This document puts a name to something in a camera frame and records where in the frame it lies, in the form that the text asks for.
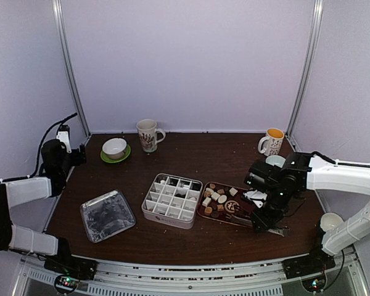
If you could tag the white bowl green rim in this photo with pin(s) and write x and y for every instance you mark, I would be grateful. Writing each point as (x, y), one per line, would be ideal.
(114, 148)

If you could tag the left aluminium frame post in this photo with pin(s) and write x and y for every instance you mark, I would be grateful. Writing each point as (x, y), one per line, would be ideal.
(69, 71)

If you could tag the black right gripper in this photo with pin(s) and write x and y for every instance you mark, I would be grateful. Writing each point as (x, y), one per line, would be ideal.
(264, 222)

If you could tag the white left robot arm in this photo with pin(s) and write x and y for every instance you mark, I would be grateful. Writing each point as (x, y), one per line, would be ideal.
(24, 202)

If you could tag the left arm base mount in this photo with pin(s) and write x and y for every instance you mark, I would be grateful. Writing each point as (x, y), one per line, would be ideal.
(70, 275)

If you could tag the metal serving tongs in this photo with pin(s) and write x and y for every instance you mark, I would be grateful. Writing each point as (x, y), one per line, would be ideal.
(264, 219)

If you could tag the light blue bowl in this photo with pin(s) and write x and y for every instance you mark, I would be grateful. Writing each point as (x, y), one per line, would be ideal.
(275, 160)

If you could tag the white mug yellow inside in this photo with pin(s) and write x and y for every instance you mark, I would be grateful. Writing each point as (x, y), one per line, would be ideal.
(271, 143)

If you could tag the dark bowl white inside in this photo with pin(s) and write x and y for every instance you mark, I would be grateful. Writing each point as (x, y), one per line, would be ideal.
(329, 223)

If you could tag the aluminium frame post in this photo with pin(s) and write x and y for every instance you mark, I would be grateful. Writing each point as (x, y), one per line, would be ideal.
(69, 71)
(315, 29)

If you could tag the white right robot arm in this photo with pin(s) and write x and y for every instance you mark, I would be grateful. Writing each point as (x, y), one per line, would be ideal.
(343, 187)

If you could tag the bunny print tin lid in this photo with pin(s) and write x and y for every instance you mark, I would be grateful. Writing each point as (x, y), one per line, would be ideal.
(106, 216)

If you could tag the metal front rail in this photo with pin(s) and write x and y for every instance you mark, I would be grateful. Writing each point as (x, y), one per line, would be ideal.
(255, 278)

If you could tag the red chocolate tray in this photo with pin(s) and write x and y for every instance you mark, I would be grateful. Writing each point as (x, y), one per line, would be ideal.
(225, 204)

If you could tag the right aluminium frame post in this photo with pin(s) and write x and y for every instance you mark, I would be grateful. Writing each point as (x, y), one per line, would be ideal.
(315, 29)

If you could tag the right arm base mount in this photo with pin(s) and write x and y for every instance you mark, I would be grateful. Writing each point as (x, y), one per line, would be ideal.
(310, 270)

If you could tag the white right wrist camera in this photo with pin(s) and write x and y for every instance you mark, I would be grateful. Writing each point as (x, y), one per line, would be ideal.
(257, 197)

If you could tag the beige floral mug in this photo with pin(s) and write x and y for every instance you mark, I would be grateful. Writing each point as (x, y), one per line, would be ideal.
(150, 135)

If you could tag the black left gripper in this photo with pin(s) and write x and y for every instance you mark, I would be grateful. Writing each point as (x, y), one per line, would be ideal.
(77, 161)

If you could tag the white divided tin box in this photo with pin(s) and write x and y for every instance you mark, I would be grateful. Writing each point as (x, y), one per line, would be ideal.
(172, 200)

